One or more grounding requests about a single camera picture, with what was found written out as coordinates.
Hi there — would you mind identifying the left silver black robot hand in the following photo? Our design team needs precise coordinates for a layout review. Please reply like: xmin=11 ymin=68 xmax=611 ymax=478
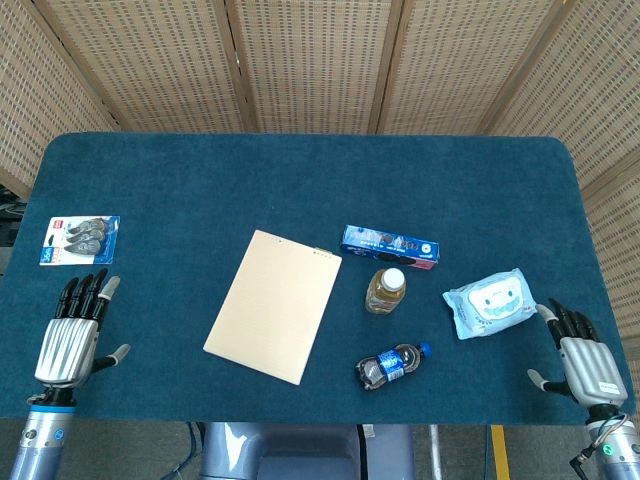
xmin=33 ymin=268 xmax=132 ymax=391

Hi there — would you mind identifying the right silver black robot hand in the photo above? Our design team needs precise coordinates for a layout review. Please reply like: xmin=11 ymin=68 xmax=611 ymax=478
xmin=527 ymin=298 xmax=630 ymax=407

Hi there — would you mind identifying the tan notebook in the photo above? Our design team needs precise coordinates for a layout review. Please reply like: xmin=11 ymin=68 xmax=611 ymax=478
xmin=203 ymin=229 xmax=344 ymax=386

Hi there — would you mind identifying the blister pack of clips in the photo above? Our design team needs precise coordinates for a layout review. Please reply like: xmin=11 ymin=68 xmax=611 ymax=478
xmin=39 ymin=215 xmax=121 ymax=267

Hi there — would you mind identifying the light blue wet wipes pack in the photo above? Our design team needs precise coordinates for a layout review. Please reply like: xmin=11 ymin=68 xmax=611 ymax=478
xmin=442 ymin=267 xmax=542 ymax=341

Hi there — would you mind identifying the black equipment beside table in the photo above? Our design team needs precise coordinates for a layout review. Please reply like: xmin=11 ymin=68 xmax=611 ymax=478
xmin=0 ymin=187 xmax=27 ymax=246

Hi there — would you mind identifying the cola bottle blue label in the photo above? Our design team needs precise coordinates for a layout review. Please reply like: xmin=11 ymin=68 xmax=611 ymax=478
xmin=355 ymin=341 xmax=433 ymax=393

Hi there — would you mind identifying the dark blue table cloth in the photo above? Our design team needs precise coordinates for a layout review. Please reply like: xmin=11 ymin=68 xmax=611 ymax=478
xmin=0 ymin=132 xmax=636 ymax=426

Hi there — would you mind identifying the yellow tea bottle white cap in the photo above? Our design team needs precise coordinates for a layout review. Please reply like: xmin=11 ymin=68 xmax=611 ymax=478
xmin=364 ymin=267 xmax=407 ymax=315

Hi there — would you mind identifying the blue cookie box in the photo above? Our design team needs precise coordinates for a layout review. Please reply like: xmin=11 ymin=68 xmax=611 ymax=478
xmin=341 ymin=224 xmax=441 ymax=271

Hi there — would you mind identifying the grey-blue robot torso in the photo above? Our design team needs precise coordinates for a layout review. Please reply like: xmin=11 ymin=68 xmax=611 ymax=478
xmin=199 ymin=422 xmax=416 ymax=480

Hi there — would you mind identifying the bamboo folding screen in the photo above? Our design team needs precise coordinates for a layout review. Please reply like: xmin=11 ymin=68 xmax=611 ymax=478
xmin=0 ymin=0 xmax=640 ymax=351

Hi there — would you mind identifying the black cable with plug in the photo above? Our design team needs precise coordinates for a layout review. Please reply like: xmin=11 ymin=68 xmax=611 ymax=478
xmin=573 ymin=442 xmax=601 ymax=471

